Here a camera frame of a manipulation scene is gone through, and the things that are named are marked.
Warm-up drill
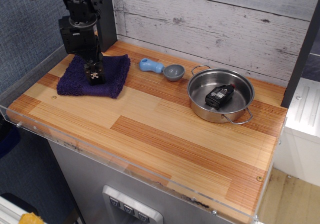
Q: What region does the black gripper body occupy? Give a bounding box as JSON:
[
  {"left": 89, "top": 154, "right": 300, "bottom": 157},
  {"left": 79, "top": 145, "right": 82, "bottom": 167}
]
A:
[{"left": 84, "top": 56, "right": 104, "bottom": 80}]

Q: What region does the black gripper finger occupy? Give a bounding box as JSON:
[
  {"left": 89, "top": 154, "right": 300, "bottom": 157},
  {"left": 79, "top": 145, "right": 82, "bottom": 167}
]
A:
[
  {"left": 85, "top": 71, "right": 92, "bottom": 85},
  {"left": 97, "top": 70, "right": 105, "bottom": 84}
]

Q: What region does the purple cloth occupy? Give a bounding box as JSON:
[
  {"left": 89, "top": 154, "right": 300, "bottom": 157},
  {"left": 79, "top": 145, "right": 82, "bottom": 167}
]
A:
[{"left": 56, "top": 55, "right": 131, "bottom": 99}]

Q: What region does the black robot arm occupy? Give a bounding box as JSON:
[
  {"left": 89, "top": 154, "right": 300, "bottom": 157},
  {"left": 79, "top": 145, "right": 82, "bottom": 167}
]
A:
[{"left": 0, "top": 0, "right": 105, "bottom": 85}]

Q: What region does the blue grey toy scoop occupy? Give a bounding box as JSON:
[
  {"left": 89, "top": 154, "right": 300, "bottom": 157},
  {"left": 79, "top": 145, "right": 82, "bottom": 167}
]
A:
[{"left": 139, "top": 58, "right": 185, "bottom": 82}]

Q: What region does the small black bottle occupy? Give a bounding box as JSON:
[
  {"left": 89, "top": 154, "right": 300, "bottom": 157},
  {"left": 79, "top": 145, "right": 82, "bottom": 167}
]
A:
[{"left": 205, "top": 84, "right": 236, "bottom": 109}]

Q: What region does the grey appliance control panel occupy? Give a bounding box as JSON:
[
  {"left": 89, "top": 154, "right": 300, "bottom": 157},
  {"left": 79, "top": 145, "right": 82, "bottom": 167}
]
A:
[{"left": 102, "top": 185, "right": 164, "bottom": 223}]

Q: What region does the stainless steel pot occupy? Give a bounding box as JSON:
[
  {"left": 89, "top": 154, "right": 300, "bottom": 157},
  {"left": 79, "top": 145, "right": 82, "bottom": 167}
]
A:
[{"left": 187, "top": 65, "right": 255, "bottom": 125}]

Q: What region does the yellow tape patch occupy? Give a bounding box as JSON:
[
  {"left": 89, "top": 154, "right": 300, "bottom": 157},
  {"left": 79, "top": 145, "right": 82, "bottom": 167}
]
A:
[{"left": 18, "top": 212, "right": 45, "bottom": 224}]

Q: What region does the white metal cabinet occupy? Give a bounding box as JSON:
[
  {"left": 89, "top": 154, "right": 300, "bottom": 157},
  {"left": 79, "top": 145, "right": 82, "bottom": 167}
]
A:
[{"left": 273, "top": 78, "right": 320, "bottom": 186}]

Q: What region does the dark left vertical post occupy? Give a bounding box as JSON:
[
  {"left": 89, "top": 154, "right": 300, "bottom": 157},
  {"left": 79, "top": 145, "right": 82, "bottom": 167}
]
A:
[{"left": 97, "top": 0, "right": 117, "bottom": 52}]

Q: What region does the dark vertical post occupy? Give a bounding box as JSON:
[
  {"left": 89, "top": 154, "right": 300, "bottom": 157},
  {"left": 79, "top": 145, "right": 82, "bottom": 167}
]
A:
[
  {"left": 97, "top": 0, "right": 117, "bottom": 52},
  {"left": 281, "top": 0, "right": 320, "bottom": 108}
]

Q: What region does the dark right vertical post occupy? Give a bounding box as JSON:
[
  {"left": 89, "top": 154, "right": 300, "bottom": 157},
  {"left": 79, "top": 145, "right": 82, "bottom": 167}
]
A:
[{"left": 281, "top": 0, "right": 320, "bottom": 108}]

